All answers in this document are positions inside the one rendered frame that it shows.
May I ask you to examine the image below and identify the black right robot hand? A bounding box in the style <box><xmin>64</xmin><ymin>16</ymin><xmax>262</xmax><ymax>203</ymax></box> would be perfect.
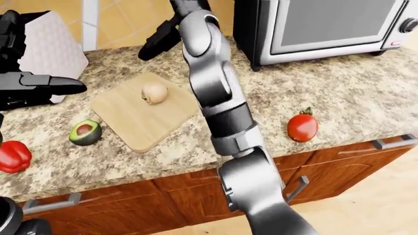
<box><xmin>137</xmin><ymin>0</ymin><xmax>214</xmax><ymax>62</ymax></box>

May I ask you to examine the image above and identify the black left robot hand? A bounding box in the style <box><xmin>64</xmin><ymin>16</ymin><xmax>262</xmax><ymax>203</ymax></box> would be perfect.
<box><xmin>0</xmin><ymin>9</ymin><xmax>88</xmax><ymax>112</ymax></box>

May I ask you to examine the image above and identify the pale onion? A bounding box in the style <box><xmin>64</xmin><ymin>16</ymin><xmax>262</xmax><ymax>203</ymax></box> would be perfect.
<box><xmin>141</xmin><ymin>82</ymin><xmax>169</xmax><ymax>105</ymax></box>

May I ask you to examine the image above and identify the red bell pepper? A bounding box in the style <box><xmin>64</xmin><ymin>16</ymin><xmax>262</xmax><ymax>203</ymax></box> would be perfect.
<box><xmin>0</xmin><ymin>140</ymin><xmax>33</xmax><ymax>174</ymax></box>

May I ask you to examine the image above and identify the wooden cutting board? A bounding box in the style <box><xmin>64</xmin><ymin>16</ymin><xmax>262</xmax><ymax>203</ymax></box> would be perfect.
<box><xmin>89</xmin><ymin>72</ymin><xmax>201</xmax><ymax>154</ymax></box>

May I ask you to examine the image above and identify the halved green avocado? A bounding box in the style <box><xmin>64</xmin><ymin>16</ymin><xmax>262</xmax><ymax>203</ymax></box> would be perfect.
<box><xmin>68</xmin><ymin>118</ymin><xmax>103</xmax><ymax>147</ymax></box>

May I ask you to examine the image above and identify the red tomato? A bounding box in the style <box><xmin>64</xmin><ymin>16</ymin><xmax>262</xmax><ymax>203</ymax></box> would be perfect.
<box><xmin>287</xmin><ymin>106</ymin><xmax>319</xmax><ymax>143</ymax></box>

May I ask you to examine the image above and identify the white textured block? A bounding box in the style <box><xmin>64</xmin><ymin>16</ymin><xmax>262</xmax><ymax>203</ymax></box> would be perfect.
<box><xmin>18</xmin><ymin>10</ymin><xmax>89</xmax><ymax>104</ymax></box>

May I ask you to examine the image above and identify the brown wooden cabinet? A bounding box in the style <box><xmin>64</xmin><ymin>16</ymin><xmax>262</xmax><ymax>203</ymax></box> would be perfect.
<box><xmin>14</xmin><ymin>136</ymin><xmax>418</xmax><ymax>235</ymax></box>

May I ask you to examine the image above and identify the silver toaster oven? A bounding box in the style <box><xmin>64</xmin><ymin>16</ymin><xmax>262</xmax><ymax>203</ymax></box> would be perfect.
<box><xmin>232</xmin><ymin>0</ymin><xmax>418</xmax><ymax>72</ymax></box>

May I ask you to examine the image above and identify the black toaster oven knob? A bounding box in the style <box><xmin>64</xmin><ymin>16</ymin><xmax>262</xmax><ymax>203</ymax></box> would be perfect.
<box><xmin>399</xmin><ymin>18</ymin><xmax>418</xmax><ymax>34</ymax></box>

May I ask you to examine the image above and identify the grey cabinet handle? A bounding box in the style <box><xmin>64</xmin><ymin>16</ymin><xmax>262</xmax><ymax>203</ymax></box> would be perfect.
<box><xmin>371</xmin><ymin>133</ymin><xmax>418</xmax><ymax>151</ymax></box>
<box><xmin>20</xmin><ymin>192</ymin><xmax>83</xmax><ymax>215</ymax></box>
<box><xmin>285</xmin><ymin>174</ymin><xmax>310</xmax><ymax>204</ymax></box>

